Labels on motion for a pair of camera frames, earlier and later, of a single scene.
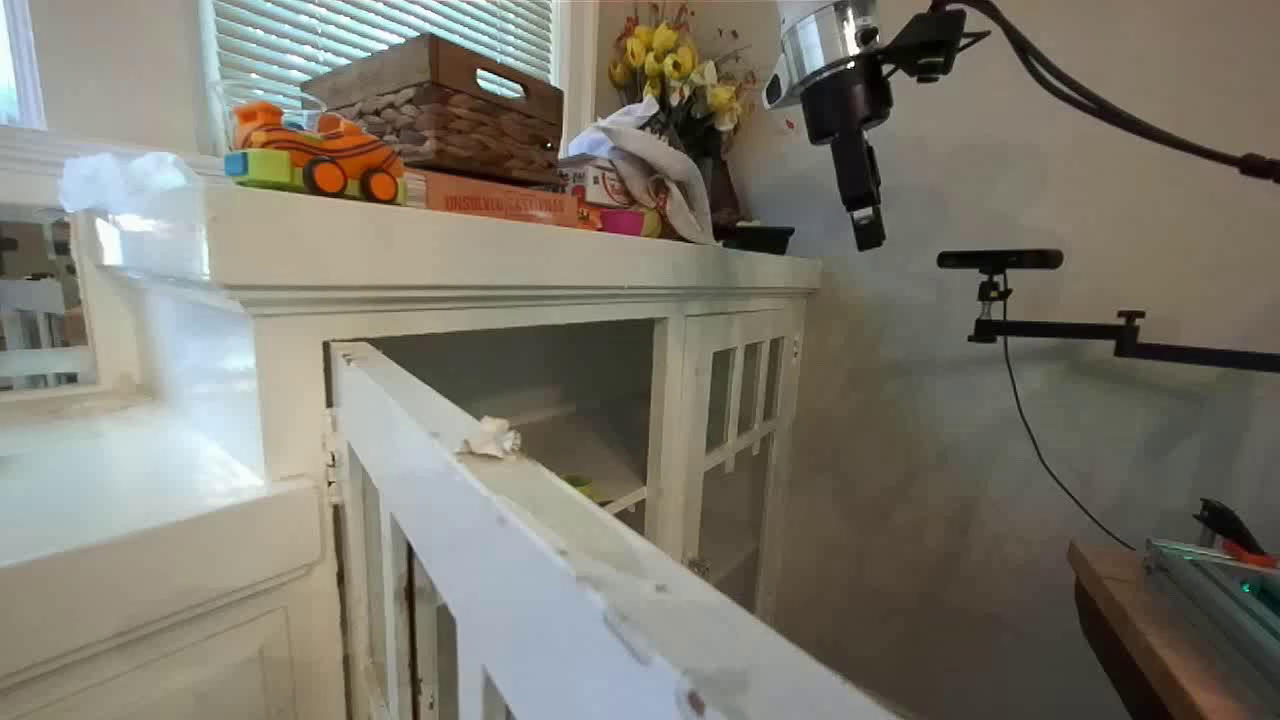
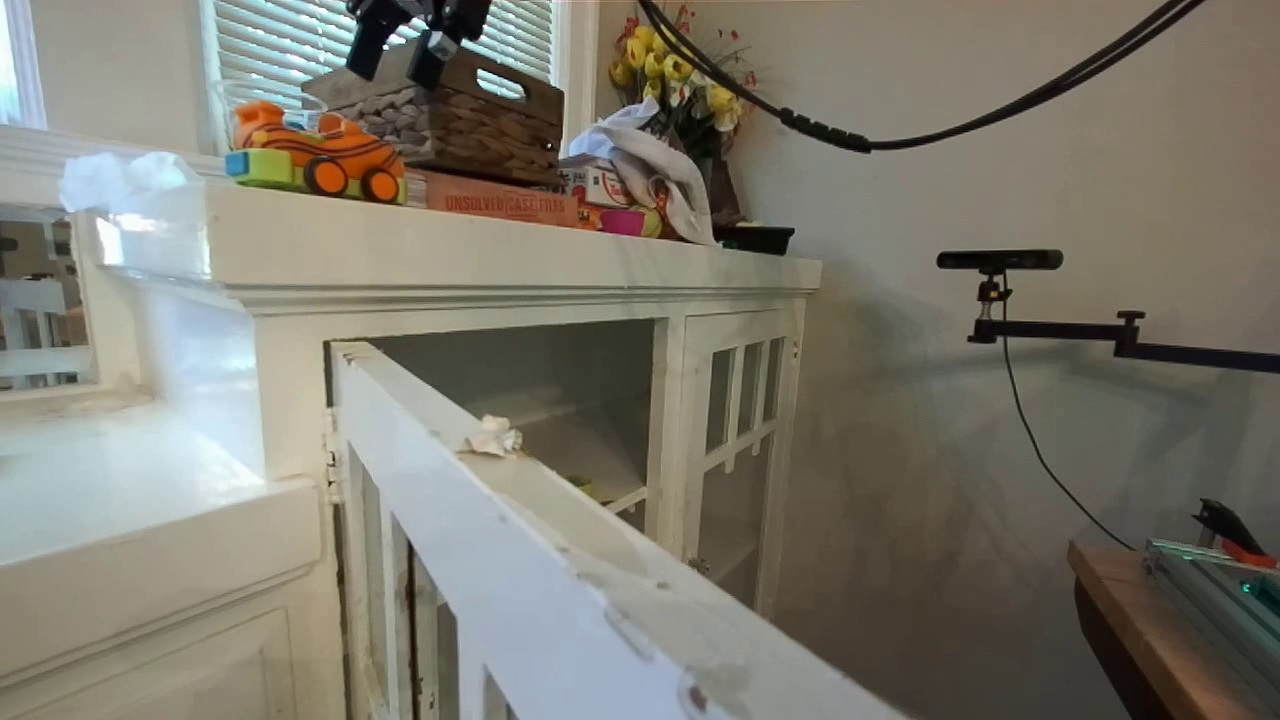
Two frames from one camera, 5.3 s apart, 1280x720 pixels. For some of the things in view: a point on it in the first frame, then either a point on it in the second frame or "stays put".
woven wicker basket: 427,103 stays put
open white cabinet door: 468,576 stays put
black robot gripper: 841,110 to 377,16
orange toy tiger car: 328,157 stays put
